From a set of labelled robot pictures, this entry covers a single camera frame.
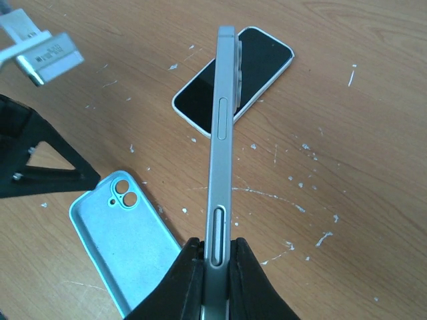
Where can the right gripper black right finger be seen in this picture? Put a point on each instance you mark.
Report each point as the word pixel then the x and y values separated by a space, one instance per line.
pixel 252 296

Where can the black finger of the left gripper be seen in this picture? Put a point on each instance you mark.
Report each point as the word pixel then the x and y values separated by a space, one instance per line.
pixel 35 159

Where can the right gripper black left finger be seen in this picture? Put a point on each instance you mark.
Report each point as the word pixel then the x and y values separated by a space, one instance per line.
pixel 179 294

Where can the light blue phone case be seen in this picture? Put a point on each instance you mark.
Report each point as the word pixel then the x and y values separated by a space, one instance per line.
pixel 127 241

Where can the light blue phone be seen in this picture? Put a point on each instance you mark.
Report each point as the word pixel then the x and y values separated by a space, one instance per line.
pixel 216 258

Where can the beige phone case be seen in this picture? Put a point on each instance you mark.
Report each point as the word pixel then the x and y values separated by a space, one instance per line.
pixel 228 76

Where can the black screen phone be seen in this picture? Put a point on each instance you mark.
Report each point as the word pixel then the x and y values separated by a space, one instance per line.
pixel 264 59

